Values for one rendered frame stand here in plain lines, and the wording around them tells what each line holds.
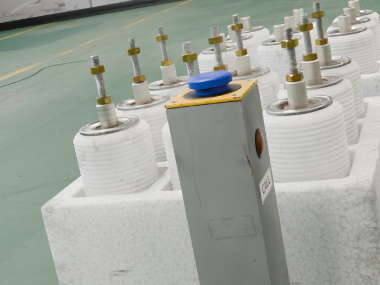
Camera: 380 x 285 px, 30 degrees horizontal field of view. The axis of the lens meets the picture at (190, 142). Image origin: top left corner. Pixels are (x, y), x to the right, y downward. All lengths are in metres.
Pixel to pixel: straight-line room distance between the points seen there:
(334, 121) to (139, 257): 0.27
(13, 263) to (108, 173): 0.42
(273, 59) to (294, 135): 0.55
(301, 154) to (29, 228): 0.72
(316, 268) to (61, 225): 0.30
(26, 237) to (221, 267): 0.72
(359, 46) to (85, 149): 0.61
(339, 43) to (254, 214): 0.70
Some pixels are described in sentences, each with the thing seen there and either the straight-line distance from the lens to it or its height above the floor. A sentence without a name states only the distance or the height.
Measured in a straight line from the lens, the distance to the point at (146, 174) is 0.86.
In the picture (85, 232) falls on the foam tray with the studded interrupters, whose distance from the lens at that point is 0.86.
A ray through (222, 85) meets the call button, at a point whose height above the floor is 0.32.
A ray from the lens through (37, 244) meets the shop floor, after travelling 1.29.
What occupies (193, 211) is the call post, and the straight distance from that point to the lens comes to 0.64.
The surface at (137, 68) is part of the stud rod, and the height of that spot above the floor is 0.30.
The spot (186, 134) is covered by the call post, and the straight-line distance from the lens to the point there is 0.62.
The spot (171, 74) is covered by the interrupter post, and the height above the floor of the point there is 0.27.
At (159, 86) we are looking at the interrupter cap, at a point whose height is 0.25.
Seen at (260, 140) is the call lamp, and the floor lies 0.27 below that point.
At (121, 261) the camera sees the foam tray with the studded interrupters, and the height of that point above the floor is 0.11.
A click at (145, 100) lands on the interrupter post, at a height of 0.26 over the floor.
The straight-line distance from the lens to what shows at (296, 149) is 0.77.
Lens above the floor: 0.44
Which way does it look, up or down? 15 degrees down
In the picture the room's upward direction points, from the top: 11 degrees counter-clockwise
